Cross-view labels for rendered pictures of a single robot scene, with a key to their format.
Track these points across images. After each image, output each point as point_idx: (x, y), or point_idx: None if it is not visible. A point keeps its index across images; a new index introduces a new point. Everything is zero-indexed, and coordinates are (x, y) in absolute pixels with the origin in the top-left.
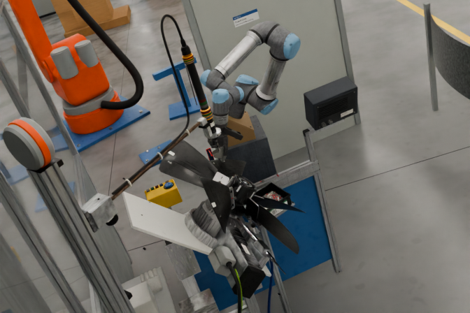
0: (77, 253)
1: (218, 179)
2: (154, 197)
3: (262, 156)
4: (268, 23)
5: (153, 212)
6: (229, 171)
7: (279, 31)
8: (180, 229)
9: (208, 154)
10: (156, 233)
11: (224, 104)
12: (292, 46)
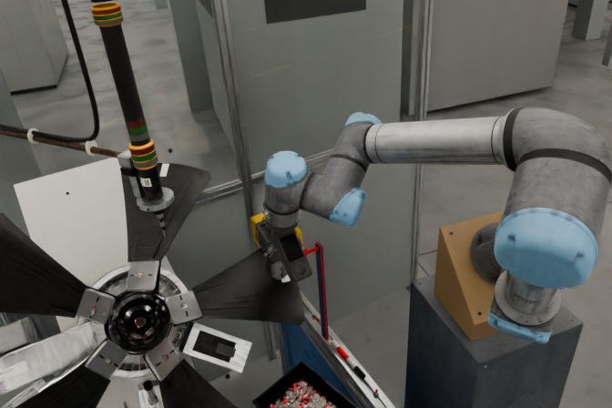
0: None
1: (146, 271)
2: (255, 222)
3: (460, 377)
4: (560, 129)
5: (98, 209)
6: (232, 293)
7: (545, 175)
8: (90, 261)
9: (316, 251)
10: (29, 222)
11: (270, 190)
12: (515, 249)
